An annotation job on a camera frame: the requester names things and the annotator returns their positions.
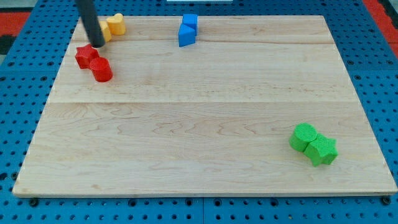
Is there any green cylinder block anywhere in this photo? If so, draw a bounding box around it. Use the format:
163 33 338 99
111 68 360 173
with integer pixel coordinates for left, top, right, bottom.
289 123 318 152

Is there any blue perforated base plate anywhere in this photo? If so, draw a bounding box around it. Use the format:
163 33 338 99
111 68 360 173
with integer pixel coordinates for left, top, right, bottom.
1 1 397 223

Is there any blue cube block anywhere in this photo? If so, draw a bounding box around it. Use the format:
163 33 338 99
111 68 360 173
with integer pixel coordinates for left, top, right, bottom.
182 14 198 35

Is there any yellow block behind rod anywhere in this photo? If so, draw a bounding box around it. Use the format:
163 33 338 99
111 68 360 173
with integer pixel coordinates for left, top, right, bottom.
99 21 112 42

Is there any green star block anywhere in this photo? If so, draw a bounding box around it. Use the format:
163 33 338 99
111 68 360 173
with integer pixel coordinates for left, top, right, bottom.
303 134 338 167

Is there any red star block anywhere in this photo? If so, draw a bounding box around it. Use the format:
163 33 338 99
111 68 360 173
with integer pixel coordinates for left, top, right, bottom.
75 44 99 69

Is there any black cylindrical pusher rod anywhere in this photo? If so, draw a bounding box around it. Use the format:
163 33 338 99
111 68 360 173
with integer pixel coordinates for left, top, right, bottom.
75 0 105 48

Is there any red cylinder block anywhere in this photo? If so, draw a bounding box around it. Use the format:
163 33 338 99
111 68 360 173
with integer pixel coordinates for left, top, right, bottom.
89 57 113 82

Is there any yellow heart block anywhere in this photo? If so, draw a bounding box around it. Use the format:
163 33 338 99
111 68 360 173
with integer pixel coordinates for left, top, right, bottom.
106 13 126 35

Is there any blue triangular wedge block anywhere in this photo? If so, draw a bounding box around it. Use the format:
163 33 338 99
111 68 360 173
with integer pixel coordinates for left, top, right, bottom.
178 24 196 47

